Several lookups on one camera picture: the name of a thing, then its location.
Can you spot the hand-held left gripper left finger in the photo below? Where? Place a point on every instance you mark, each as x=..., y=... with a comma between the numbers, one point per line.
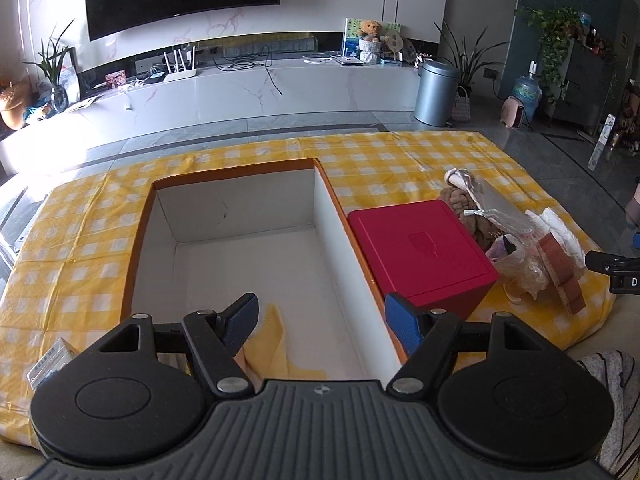
x=242, y=317

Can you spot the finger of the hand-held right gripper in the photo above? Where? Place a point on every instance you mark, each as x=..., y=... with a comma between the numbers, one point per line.
x=605, y=261

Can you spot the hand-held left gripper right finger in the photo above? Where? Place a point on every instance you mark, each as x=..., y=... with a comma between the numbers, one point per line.
x=402, y=325

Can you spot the orange and white cardboard box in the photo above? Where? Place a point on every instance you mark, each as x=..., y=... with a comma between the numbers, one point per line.
x=250, y=260

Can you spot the brown plush dog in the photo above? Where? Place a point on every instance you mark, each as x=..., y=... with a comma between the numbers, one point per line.
x=457, y=202

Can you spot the yellow fabric piece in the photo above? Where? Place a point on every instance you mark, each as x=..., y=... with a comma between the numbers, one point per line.
x=292, y=345

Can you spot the red box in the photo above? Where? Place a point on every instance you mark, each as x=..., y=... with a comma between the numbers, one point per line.
x=420, y=250

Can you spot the clear plastic bag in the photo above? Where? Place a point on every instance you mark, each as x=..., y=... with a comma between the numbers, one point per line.
x=525, y=270

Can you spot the person's patterned pants leg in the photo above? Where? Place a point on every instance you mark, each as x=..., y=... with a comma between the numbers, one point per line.
x=617, y=400

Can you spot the long white standing box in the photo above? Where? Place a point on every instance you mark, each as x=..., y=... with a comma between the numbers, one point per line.
x=600, y=140

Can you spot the clear bag with pink cloth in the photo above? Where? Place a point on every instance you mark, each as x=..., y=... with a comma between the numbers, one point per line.
x=495, y=205

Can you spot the yellow checkered cloth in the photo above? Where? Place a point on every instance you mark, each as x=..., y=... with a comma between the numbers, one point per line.
x=390, y=160

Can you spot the pink heater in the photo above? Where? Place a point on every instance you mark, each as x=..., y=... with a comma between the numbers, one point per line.
x=515, y=112

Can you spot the grey cabinet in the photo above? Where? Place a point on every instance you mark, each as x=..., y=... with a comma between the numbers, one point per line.
x=585, y=85

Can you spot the blue water bottle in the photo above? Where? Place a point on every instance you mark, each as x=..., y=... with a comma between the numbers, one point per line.
x=527, y=92

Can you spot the white tissue pack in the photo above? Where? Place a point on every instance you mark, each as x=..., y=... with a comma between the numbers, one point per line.
x=47, y=362

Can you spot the woven basket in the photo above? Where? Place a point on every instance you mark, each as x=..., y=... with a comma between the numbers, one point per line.
x=461, y=107

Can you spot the white marble tv cabinet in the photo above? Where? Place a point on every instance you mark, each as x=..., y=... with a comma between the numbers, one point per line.
x=225, y=100

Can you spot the trailing pothos plant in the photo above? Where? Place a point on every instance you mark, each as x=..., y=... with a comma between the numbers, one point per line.
x=552, y=45

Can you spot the silver trash can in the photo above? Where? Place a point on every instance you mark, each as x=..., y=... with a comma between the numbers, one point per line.
x=435, y=95

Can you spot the tall leafy plant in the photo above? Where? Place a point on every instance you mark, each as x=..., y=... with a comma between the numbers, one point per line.
x=467, y=60

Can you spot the white router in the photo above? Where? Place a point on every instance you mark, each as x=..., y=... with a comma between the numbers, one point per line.
x=179, y=72

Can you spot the flat books on cabinet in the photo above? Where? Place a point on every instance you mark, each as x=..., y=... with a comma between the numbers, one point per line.
x=350, y=60

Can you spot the decorative plate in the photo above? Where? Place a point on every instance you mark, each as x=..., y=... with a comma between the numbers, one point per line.
x=410, y=51

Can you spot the round hand fan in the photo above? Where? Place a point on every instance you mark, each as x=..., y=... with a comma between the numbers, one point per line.
x=392, y=42

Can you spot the small teddy bear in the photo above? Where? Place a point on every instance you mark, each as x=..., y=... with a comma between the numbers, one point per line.
x=370, y=40

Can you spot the green and blue painting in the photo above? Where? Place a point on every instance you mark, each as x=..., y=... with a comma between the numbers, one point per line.
x=350, y=35

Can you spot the golden brown ornament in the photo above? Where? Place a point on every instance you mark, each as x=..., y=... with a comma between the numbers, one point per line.
x=12, y=105

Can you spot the green plant in glass vase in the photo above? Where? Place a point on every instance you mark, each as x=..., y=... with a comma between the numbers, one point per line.
x=52, y=60

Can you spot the small pink photo frame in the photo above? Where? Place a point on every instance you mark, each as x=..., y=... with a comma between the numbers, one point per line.
x=115, y=80

